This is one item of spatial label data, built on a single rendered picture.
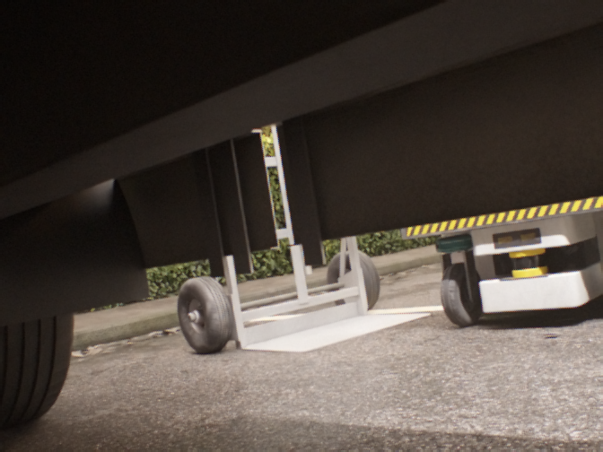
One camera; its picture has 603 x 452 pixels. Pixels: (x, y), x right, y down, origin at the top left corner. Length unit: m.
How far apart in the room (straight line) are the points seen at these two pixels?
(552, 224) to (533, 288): 0.17
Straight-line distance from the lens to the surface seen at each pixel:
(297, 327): 2.35
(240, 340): 2.19
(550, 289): 1.73
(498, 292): 1.79
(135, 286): 1.42
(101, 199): 1.44
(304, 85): 0.22
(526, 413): 1.08
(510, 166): 0.89
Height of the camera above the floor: 0.31
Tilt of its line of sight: 1 degrees up
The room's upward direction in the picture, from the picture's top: 9 degrees counter-clockwise
